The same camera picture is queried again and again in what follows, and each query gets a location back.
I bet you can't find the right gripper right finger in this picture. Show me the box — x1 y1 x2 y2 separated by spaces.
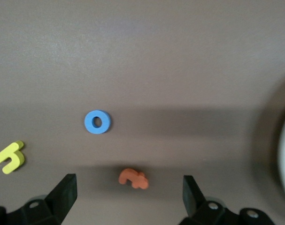
179 175 274 225

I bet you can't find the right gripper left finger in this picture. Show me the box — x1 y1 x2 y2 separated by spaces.
0 173 77 225

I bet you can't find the orange letter t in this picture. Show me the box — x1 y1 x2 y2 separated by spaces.
118 168 149 190

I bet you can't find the yellow letter h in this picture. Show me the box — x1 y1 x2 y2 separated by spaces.
0 140 25 175

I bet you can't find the blue letter o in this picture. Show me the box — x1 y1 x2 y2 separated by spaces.
84 110 111 135

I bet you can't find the brown table cover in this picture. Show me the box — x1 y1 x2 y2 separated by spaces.
0 0 285 225

